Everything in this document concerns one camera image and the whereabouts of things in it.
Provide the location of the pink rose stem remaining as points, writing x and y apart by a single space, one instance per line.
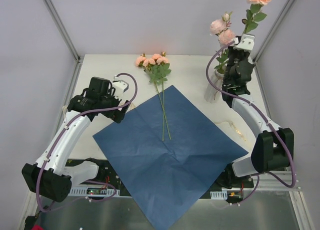
161 70

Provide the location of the aluminium extrusion rail right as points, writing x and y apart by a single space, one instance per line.
267 182

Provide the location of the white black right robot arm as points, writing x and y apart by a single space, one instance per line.
274 146

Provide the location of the white slotted cable duct right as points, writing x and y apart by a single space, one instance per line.
219 195

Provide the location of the red black object corner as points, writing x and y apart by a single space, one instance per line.
30 224

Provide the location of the cream printed ribbon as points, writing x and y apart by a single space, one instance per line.
230 128

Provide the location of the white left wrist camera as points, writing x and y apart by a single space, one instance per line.
120 87

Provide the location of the blue wrapping paper sheet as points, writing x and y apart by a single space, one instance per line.
167 157

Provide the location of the pink rose stem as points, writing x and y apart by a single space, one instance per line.
147 64
254 15
221 29

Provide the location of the white slotted cable duct left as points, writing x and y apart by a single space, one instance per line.
93 192

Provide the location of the white ribbed ceramic vase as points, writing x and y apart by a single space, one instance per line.
212 94

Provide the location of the aluminium frame post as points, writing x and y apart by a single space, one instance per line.
277 23
61 28

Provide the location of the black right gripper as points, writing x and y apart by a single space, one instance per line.
235 55

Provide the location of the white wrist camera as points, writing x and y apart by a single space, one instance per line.
120 87
244 42

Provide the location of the aluminium frame post right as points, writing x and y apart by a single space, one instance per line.
277 23

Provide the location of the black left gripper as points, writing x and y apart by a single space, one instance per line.
118 112

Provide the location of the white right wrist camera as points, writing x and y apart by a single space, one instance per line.
244 42

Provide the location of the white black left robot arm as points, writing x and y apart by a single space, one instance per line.
49 176

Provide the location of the aluminium frame post left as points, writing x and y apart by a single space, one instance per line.
61 28

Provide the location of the white slotted cable duct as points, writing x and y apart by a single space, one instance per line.
93 192
219 195

